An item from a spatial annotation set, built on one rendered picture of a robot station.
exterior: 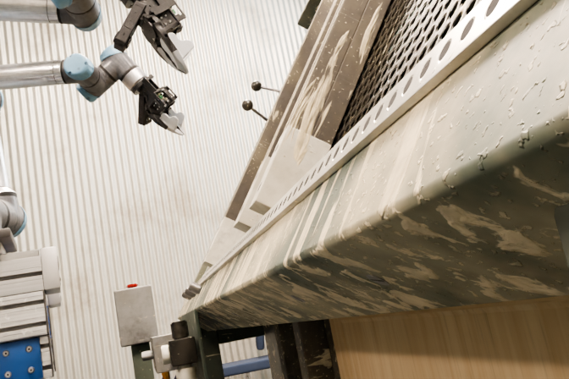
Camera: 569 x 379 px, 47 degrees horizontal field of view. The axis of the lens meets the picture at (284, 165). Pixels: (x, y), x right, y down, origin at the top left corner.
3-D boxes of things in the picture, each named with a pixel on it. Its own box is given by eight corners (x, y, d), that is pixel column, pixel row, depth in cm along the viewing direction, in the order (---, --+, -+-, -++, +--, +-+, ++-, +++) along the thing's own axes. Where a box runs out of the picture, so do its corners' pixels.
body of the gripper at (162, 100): (165, 106, 205) (139, 78, 206) (153, 123, 211) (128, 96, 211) (179, 98, 211) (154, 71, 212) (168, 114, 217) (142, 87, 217)
